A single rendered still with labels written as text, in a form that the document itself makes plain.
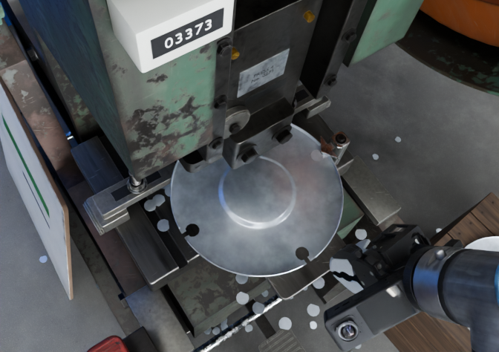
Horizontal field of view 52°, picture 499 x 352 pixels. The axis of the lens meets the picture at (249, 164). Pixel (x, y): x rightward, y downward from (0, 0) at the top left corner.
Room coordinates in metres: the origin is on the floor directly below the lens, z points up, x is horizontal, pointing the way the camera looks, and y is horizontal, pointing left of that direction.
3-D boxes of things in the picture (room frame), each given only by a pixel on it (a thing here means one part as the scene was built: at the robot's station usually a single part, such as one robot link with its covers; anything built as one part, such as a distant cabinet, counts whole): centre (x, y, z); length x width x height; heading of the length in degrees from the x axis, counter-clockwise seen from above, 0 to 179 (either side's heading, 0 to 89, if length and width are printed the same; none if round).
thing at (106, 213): (0.32, 0.19, 0.76); 0.17 x 0.06 x 0.10; 135
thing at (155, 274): (0.43, 0.07, 0.68); 0.45 x 0.30 x 0.06; 135
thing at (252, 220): (0.34, -0.02, 0.78); 0.29 x 0.29 x 0.01
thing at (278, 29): (0.40, 0.04, 1.04); 0.17 x 0.15 x 0.30; 45
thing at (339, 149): (0.47, -0.15, 0.75); 0.03 x 0.03 x 0.10; 45
